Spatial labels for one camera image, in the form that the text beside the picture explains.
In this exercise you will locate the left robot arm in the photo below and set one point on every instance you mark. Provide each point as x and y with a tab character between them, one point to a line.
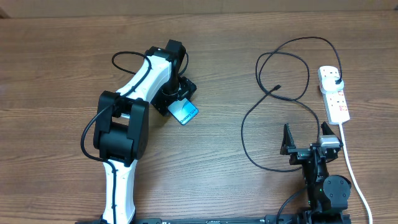
121	125

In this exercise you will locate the Galaxy S24+ smartphone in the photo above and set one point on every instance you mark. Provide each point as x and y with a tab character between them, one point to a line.
183	111

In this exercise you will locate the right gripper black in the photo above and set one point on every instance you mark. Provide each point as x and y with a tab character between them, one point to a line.
298	154

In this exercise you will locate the white power strip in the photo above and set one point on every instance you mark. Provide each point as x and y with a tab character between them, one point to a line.
335	103

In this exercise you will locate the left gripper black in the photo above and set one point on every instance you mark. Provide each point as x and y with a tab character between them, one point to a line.
186	88

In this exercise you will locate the white charger plug adapter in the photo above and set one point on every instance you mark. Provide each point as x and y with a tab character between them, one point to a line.
331	84

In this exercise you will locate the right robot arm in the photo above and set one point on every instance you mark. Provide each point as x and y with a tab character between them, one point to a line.
327	194

